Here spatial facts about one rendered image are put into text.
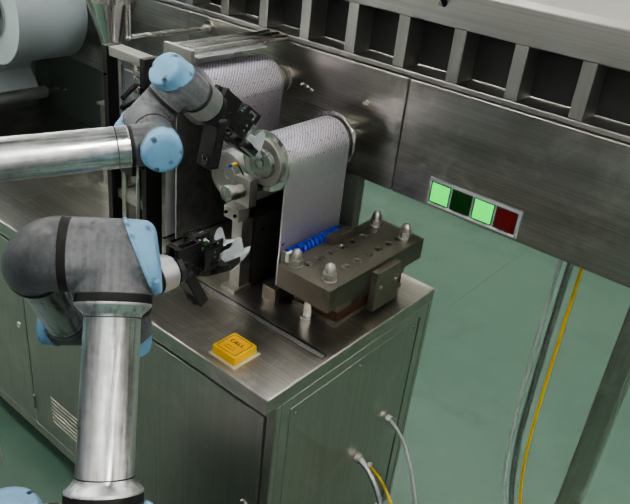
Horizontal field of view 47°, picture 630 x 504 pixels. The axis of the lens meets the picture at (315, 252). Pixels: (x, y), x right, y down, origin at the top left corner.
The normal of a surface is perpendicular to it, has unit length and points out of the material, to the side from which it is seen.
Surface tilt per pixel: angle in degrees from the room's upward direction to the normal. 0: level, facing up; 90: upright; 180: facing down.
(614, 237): 90
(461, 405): 0
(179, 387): 90
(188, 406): 90
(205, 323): 0
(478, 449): 0
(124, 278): 56
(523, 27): 90
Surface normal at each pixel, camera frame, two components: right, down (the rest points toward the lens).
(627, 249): -0.64, 0.32
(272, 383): 0.10, -0.87
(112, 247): 0.15, -0.22
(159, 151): 0.37, 0.49
